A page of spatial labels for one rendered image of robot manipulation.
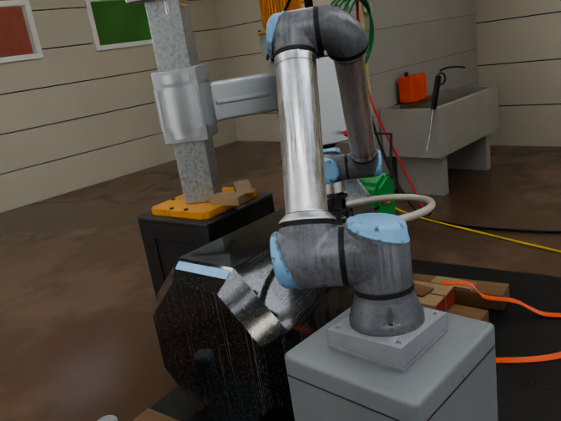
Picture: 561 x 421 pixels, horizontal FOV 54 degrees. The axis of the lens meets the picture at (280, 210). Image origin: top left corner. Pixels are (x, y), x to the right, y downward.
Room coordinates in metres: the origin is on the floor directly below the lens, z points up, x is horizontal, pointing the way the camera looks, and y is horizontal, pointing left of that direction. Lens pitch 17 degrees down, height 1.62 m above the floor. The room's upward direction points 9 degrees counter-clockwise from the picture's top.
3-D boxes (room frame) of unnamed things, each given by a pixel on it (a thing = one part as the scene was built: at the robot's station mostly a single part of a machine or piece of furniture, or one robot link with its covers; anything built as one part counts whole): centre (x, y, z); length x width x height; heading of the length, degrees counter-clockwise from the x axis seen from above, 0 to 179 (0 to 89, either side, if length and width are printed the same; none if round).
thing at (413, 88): (5.67, -1.53, 1.00); 0.50 x 0.22 x 0.33; 134
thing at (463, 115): (5.60, -1.76, 0.43); 1.30 x 0.62 x 0.86; 134
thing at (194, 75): (3.30, 0.45, 1.36); 0.35 x 0.35 x 0.41
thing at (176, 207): (3.30, 0.45, 0.76); 0.49 x 0.49 x 0.05; 51
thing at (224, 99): (3.35, 0.26, 1.34); 0.74 x 0.34 x 0.25; 104
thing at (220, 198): (3.10, 0.29, 0.81); 0.20 x 0.10 x 0.05; 59
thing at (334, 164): (1.91, -0.19, 1.17); 0.12 x 0.12 x 0.09; 78
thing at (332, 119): (2.89, -0.27, 1.30); 0.36 x 0.22 x 0.45; 9
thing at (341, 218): (2.01, -0.22, 0.99); 0.09 x 0.08 x 0.12; 38
